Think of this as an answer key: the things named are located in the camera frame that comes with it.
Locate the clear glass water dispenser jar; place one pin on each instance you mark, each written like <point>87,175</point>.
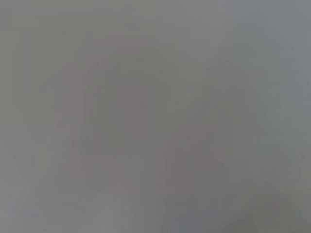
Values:
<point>158,72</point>

